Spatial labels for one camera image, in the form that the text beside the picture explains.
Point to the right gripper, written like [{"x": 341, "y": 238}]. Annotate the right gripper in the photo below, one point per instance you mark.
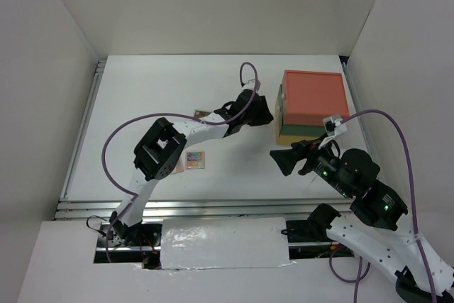
[{"x": 285, "y": 158}]

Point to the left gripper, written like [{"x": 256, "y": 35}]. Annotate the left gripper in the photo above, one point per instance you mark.
[{"x": 264, "y": 116}]

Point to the green drawer unit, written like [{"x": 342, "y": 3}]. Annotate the green drawer unit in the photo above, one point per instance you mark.
[{"x": 285, "y": 129}]

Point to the salmon top drawer unit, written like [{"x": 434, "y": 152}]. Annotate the salmon top drawer unit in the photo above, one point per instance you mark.
[{"x": 309, "y": 97}]

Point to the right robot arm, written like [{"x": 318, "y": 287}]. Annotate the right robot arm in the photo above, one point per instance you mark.
[{"x": 417, "y": 271}]

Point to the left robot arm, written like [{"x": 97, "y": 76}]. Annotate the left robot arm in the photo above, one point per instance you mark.
[{"x": 157, "y": 153}]

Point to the yellow bottom drawer unit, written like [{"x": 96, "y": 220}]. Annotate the yellow bottom drawer unit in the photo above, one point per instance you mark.
[{"x": 287, "y": 140}]

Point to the brown eyeshadow palette horizontal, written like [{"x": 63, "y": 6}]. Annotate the brown eyeshadow palette horizontal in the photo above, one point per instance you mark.
[{"x": 198, "y": 114}]

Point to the colourful square eyeshadow palette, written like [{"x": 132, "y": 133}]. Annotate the colourful square eyeshadow palette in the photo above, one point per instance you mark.
[{"x": 195, "y": 160}]

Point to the nude eyeshadow palette vertical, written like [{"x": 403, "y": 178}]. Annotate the nude eyeshadow palette vertical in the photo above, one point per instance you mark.
[{"x": 178, "y": 168}]

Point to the white taped front panel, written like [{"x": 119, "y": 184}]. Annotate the white taped front panel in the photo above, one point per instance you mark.
[{"x": 200, "y": 244}]

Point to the aluminium front rail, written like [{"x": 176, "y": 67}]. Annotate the aluminium front rail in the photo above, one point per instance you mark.
[{"x": 161, "y": 210}]

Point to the aluminium rail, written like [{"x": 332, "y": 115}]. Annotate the aluminium rail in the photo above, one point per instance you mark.
[
  {"x": 161, "y": 210},
  {"x": 98, "y": 73}
]

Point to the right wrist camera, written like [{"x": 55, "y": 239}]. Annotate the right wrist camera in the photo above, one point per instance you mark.
[{"x": 334, "y": 127}]

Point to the aluminium left rail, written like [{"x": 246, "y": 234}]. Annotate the aluminium left rail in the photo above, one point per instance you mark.
[{"x": 98, "y": 73}]

